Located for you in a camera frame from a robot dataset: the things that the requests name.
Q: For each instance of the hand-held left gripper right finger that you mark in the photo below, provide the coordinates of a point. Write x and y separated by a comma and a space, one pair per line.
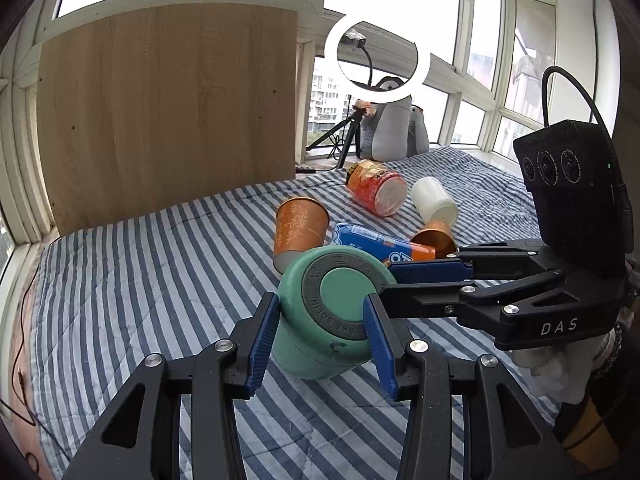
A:
380, 355

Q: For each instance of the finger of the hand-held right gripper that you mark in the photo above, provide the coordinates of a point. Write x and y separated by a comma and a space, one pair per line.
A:
425, 301
430, 271

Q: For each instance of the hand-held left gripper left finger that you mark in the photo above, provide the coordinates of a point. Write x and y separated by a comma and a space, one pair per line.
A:
260, 347

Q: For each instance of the green cup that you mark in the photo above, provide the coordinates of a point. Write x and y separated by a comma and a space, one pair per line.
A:
340, 296

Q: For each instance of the person's right forearm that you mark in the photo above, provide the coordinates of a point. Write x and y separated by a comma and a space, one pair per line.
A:
595, 435

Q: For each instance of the copper patterned paper cup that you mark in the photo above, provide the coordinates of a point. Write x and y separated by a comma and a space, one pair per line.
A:
436, 240
296, 230

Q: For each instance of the white plastic cup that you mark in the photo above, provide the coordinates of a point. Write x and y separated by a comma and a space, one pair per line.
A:
433, 200

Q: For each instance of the person's right hand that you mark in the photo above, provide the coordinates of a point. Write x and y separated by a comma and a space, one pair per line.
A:
547, 366

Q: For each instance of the blue biscuit packet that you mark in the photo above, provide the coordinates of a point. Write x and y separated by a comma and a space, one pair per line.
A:
365, 240

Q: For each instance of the orange snack canister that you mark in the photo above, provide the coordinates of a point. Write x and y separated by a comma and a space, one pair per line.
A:
371, 186

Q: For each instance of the striped blanket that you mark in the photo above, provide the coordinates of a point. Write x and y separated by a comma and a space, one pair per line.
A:
150, 270

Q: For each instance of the grey plush toy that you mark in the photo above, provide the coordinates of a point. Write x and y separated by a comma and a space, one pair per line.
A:
391, 130

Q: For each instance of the small black device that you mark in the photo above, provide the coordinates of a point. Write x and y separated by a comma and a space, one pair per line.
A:
306, 168

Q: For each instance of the black tripod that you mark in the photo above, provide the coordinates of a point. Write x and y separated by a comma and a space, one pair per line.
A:
356, 126

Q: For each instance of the black gooseneck phone clip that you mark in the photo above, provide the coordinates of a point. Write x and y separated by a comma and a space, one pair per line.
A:
369, 62

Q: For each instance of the wooden board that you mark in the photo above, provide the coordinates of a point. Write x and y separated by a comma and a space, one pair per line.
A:
165, 110

